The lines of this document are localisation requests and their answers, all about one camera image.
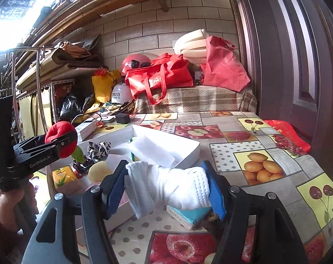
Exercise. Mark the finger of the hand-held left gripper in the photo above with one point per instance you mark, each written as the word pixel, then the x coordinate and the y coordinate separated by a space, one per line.
pixel 66 145

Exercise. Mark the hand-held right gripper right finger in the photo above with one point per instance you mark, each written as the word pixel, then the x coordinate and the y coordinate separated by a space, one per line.
pixel 214 189

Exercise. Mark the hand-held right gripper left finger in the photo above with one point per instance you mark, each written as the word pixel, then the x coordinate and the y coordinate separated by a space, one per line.
pixel 115 189

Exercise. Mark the red plush apple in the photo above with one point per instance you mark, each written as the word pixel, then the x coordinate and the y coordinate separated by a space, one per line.
pixel 56 130

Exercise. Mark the white box of soft things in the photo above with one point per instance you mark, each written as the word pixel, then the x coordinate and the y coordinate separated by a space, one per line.
pixel 119 211

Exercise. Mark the black white patterned scrunchie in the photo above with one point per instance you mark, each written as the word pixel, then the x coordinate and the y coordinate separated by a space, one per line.
pixel 99 150

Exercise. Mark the white shallow tray box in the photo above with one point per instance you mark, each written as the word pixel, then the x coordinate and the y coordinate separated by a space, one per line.
pixel 188 154

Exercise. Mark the white sock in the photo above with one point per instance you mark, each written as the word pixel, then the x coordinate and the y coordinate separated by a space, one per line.
pixel 166 187

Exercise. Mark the white foam sheet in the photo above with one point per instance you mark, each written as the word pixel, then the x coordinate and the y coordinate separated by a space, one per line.
pixel 152 151

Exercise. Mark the person's left hand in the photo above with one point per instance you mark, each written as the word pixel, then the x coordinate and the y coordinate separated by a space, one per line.
pixel 4 209

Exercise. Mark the pale yellow sponge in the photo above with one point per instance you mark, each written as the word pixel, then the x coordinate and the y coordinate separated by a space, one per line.
pixel 100 172

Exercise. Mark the small white box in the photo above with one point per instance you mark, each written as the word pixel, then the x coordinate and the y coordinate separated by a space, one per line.
pixel 85 129

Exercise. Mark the dark scrunchie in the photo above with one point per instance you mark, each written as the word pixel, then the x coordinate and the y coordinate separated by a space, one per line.
pixel 82 166

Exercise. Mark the yellow packet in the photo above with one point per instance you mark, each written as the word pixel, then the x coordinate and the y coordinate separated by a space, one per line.
pixel 63 177

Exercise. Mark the teal white box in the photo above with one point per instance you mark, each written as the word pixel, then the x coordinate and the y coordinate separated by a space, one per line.
pixel 188 216

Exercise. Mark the black plastic bag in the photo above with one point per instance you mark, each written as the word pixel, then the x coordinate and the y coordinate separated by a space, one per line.
pixel 70 107

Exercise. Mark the yellow curtain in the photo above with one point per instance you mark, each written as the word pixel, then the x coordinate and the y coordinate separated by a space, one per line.
pixel 26 115

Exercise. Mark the black charger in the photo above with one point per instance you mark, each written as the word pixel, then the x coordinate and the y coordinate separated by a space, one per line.
pixel 123 118

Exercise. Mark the metal shelf rack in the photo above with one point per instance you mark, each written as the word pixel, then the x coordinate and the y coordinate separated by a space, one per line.
pixel 38 88

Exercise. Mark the yellow plastic bag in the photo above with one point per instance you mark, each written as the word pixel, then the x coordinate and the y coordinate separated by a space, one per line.
pixel 103 88

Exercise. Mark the fruit print tablecloth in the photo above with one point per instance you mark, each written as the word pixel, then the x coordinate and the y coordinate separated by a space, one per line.
pixel 287 170

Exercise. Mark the white helmet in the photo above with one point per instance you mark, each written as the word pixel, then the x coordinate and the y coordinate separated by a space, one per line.
pixel 121 93

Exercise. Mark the folded brown bags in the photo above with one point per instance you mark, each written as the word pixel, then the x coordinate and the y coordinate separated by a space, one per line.
pixel 70 55

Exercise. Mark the red plastic bag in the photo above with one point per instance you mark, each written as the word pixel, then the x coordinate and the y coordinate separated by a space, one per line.
pixel 287 134

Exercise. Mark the plaid covered bench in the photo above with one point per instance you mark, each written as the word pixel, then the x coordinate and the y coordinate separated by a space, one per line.
pixel 196 99

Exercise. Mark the red helmet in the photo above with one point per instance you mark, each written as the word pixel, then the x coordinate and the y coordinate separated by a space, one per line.
pixel 133 60

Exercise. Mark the red nonwoven bag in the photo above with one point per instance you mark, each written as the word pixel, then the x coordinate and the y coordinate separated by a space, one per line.
pixel 224 68

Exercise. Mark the red tote bag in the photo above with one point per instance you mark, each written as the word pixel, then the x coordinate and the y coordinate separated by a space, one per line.
pixel 166 74

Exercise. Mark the bundle of bamboo poles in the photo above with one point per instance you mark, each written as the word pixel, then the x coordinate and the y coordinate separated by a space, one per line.
pixel 100 8

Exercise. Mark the brown wooden door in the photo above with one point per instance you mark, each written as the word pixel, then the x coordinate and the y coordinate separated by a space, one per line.
pixel 279 60

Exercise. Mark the white foam roll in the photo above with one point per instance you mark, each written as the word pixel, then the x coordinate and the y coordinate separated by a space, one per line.
pixel 188 46

